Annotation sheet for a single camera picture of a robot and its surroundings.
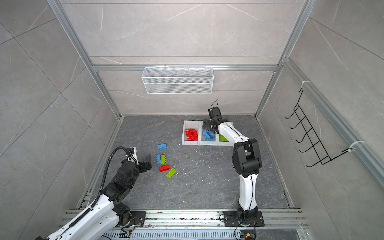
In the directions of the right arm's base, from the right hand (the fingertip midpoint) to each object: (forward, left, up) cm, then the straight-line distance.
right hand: (210, 123), depth 100 cm
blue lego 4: (-22, +34, -8) cm, 41 cm away
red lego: (-28, +30, -9) cm, 42 cm away
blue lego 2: (-7, 0, -7) cm, 10 cm away
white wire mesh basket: (+24, +21, +19) cm, 37 cm away
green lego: (-7, -9, -9) cm, 14 cm away
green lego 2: (-22, +31, -9) cm, 39 cm away
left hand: (-25, +40, +5) cm, 48 cm away
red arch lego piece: (-4, +12, -7) cm, 15 cm away
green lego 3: (-30, +25, -10) cm, 41 cm away
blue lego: (-5, +1, -6) cm, 8 cm away
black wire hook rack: (-31, -45, +14) cm, 57 cm away
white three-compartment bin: (+4, +8, -6) cm, 10 cm away
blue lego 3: (-13, +33, -8) cm, 36 cm away
